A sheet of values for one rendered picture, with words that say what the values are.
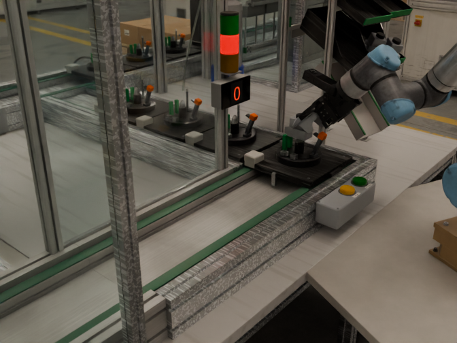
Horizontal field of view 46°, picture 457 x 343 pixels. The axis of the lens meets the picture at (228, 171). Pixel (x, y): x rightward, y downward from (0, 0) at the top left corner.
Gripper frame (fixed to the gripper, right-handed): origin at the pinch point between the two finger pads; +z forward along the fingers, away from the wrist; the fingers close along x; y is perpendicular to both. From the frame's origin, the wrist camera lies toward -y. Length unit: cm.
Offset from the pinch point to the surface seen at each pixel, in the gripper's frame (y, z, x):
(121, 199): 5, -27, -84
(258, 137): -5.5, 21.6, 5.4
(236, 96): -13.4, -1.6, -19.2
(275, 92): -32, 62, 80
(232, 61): -20.6, -8.4, -20.3
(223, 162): -2.2, 16.4, -19.7
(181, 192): 0.0, 17.8, -37.8
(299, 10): -53, 28, 86
